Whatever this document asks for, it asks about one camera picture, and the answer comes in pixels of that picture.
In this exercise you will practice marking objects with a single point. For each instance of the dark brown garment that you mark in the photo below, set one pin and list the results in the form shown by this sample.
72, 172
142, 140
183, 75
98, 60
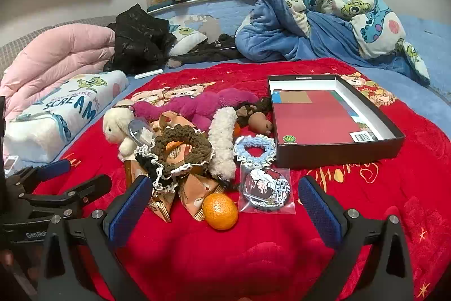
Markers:
211, 54

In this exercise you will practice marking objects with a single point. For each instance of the round blue bed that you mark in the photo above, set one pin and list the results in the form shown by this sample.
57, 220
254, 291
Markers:
419, 36

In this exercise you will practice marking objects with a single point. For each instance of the white lamb plush toy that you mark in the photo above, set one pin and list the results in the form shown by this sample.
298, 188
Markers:
116, 130

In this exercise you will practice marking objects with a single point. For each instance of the red printed blanket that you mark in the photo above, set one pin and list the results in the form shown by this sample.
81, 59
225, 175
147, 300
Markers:
267, 251

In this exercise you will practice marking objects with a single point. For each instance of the white printed pillow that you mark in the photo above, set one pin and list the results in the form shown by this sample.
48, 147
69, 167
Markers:
67, 110

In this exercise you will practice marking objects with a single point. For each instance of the round badge in plastic bag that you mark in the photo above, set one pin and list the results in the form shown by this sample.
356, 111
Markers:
264, 190

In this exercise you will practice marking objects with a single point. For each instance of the black white crochet scrunchie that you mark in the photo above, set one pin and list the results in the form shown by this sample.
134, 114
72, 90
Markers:
148, 163

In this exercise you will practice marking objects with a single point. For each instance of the blue crochet scrunchie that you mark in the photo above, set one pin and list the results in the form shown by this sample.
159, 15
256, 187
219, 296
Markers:
243, 142

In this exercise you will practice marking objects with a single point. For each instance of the brown crochet scrunchie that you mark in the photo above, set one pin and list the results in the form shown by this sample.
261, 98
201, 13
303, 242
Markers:
165, 137

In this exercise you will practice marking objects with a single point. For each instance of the black jacket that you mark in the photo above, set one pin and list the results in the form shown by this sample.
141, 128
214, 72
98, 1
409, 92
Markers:
137, 36

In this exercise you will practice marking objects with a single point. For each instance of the pink comforter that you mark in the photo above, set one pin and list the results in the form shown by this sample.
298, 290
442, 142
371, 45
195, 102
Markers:
60, 50

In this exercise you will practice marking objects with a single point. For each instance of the black cardboard box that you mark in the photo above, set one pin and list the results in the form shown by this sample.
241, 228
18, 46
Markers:
310, 121

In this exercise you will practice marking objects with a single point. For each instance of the small monster print pillow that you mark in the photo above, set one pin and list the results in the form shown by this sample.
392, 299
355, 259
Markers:
186, 36

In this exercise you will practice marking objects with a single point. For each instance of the blue monster print blanket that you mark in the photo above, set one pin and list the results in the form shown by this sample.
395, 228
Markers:
282, 26

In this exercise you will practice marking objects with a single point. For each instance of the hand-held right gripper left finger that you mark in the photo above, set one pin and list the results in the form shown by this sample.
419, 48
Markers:
130, 213

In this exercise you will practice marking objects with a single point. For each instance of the clear round case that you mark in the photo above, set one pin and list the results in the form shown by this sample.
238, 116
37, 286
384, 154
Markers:
141, 132

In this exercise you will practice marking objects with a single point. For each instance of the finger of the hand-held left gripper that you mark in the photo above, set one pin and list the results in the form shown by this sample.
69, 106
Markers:
56, 167
93, 185

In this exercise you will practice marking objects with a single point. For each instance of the grey checkered headboard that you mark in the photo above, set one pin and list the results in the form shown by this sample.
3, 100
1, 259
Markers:
10, 45

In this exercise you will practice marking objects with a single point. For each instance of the mandarin orange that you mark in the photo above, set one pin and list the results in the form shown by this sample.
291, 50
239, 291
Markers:
236, 130
220, 211

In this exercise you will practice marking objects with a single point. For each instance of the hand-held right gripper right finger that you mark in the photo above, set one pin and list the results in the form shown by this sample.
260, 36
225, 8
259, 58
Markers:
320, 213

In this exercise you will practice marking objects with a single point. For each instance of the magenta plush toy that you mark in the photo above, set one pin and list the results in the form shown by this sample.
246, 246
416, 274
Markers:
197, 107

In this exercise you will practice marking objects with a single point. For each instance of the white stick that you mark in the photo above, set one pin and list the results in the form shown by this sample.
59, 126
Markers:
148, 74

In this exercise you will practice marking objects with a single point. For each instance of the white fluffy scrunchie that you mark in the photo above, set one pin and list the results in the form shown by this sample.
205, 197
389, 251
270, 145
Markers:
220, 138

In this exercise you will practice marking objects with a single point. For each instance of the brown monkey plush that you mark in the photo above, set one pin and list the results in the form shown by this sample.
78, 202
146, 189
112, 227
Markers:
259, 107

